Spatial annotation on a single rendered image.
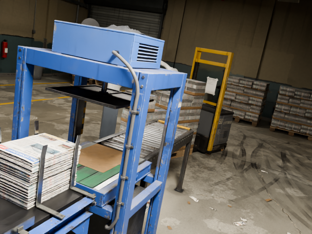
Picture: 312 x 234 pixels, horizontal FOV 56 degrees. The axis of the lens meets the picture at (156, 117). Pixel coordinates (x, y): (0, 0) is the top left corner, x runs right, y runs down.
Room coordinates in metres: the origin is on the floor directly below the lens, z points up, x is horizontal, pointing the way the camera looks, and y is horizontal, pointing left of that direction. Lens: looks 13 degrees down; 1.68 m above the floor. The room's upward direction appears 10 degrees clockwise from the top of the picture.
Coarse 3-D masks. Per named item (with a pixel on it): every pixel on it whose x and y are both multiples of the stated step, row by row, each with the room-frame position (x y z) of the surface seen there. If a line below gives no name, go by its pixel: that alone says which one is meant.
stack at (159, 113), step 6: (126, 108) 4.13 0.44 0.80; (156, 108) 4.38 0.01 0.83; (162, 108) 4.48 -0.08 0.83; (126, 114) 4.11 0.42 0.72; (150, 114) 4.09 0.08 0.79; (156, 114) 4.19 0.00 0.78; (162, 114) 4.30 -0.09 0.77; (180, 114) 4.60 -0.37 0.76; (186, 114) 4.73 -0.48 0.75; (150, 120) 4.11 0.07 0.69; (156, 120) 4.20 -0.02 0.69; (162, 120) 4.30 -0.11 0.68; (180, 120) 4.63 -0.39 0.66; (120, 126) 4.18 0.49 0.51; (126, 126) 4.09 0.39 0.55; (186, 126) 4.78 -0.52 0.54; (180, 150) 4.74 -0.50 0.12; (174, 156) 4.67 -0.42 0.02; (180, 156) 4.77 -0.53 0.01
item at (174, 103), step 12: (180, 72) 2.16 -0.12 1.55; (180, 96) 2.14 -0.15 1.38; (168, 108) 2.15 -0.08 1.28; (180, 108) 2.19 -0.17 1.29; (168, 120) 2.16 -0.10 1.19; (168, 132) 2.14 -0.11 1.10; (168, 144) 2.14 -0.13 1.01; (168, 156) 2.13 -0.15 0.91; (156, 168) 2.15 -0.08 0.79; (168, 168) 2.19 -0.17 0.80; (156, 204) 2.14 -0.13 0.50; (156, 216) 2.13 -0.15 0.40; (156, 228) 2.19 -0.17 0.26
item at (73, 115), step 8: (80, 80) 2.46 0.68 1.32; (72, 104) 2.48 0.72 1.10; (80, 104) 2.47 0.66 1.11; (72, 112) 2.48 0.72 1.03; (80, 112) 2.49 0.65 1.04; (72, 120) 2.47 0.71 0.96; (80, 120) 2.50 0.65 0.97; (72, 128) 2.47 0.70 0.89; (80, 128) 2.51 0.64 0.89; (72, 136) 2.47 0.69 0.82
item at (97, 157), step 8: (96, 144) 2.42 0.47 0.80; (80, 152) 2.18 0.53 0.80; (88, 152) 2.21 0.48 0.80; (96, 152) 2.24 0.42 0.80; (104, 152) 2.27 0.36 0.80; (112, 152) 2.31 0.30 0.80; (120, 152) 2.34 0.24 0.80; (80, 160) 2.03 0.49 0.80; (88, 160) 2.06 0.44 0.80; (96, 160) 2.08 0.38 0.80; (104, 160) 2.11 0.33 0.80; (112, 160) 2.14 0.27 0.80; (120, 160) 2.17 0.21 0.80; (96, 168) 1.94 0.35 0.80; (104, 168) 1.97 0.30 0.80
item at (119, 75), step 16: (32, 48) 1.90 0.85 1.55; (32, 64) 1.88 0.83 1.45; (48, 64) 1.83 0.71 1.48; (64, 64) 1.78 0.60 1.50; (80, 64) 1.74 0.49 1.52; (96, 64) 1.70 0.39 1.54; (112, 64) 1.84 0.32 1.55; (112, 80) 1.65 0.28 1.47; (128, 80) 1.62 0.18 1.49; (160, 80) 1.75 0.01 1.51; (176, 80) 2.01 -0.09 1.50
